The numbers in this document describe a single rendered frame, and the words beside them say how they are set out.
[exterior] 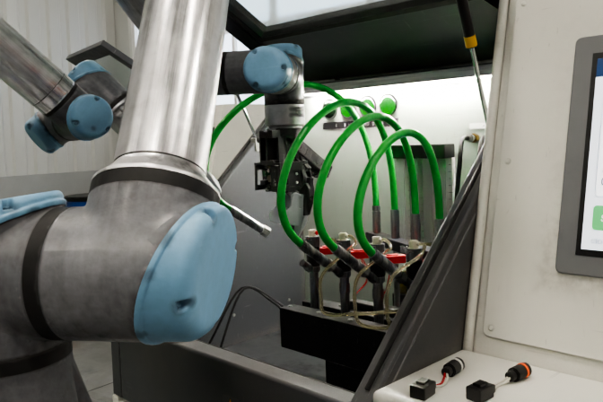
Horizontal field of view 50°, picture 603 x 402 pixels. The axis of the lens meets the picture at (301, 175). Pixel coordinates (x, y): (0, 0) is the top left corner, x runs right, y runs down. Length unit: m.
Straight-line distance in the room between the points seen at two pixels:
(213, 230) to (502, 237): 0.59
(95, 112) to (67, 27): 7.45
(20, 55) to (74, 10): 7.52
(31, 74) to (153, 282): 0.67
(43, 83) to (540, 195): 0.79
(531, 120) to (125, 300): 0.71
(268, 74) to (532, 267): 0.50
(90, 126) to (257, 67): 0.29
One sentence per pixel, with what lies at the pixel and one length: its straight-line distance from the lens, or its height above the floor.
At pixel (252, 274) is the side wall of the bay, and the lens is 1.59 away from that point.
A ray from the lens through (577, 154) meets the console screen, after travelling 1.00.
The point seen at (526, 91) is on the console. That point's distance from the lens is 1.06.
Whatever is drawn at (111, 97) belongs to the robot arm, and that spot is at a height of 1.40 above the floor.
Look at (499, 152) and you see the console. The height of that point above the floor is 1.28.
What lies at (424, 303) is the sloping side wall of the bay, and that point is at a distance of 0.97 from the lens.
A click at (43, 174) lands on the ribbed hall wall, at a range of 8.21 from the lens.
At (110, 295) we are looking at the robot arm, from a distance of 0.53.
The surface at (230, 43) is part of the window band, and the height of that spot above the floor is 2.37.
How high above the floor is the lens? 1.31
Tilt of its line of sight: 3 degrees down
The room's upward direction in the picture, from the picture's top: 2 degrees counter-clockwise
